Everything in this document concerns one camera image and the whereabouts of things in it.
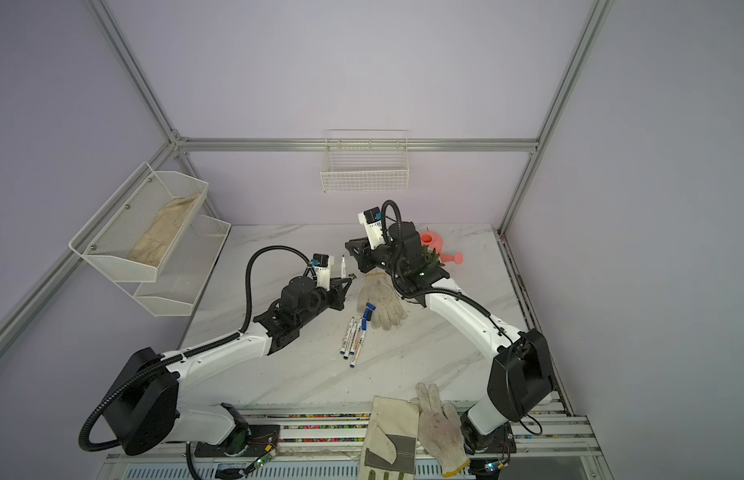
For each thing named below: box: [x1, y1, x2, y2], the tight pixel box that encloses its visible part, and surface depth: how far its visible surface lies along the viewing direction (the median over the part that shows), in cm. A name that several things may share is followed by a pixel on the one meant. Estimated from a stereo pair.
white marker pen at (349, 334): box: [343, 316, 355, 360], surface depth 92 cm
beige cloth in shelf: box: [129, 192, 199, 267], surface depth 81 cm
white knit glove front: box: [416, 382, 470, 478], surface depth 76 cm
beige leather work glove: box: [358, 396, 419, 480], surface depth 75 cm
